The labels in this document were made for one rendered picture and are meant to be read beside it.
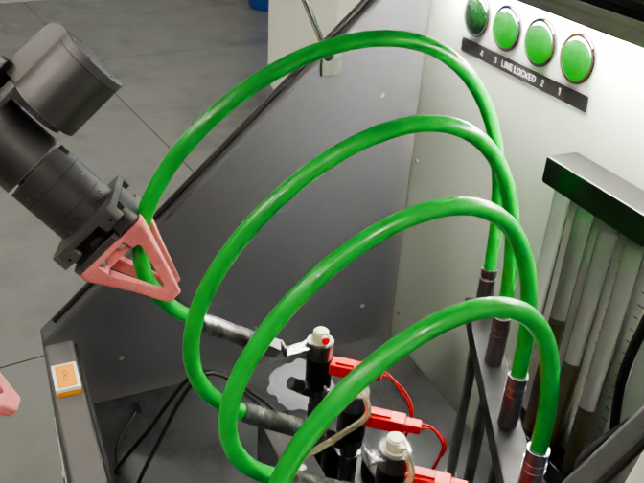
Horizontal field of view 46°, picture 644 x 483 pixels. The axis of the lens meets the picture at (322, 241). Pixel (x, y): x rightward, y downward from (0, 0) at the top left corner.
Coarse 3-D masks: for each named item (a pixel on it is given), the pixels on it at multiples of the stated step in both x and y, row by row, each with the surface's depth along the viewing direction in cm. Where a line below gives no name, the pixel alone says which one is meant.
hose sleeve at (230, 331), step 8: (208, 320) 70; (216, 320) 70; (224, 320) 71; (208, 328) 70; (216, 328) 70; (224, 328) 71; (232, 328) 71; (240, 328) 72; (216, 336) 71; (224, 336) 71; (232, 336) 71; (240, 336) 72; (248, 336) 72; (240, 344) 73
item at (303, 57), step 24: (312, 48) 61; (336, 48) 62; (360, 48) 63; (408, 48) 65; (432, 48) 65; (264, 72) 60; (288, 72) 61; (456, 72) 68; (240, 96) 60; (480, 96) 70; (216, 120) 60; (192, 144) 60; (168, 168) 61; (144, 216) 62; (144, 264) 64; (168, 312) 68
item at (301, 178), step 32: (384, 128) 58; (416, 128) 59; (448, 128) 60; (320, 160) 57; (288, 192) 57; (512, 192) 66; (256, 224) 57; (224, 256) 57; (512, 256) 70; (512, 288) 72; (192, 320) 59; (192, 352) 60; (192, 384) 62; (256, 416) 67; (288, 416) 69
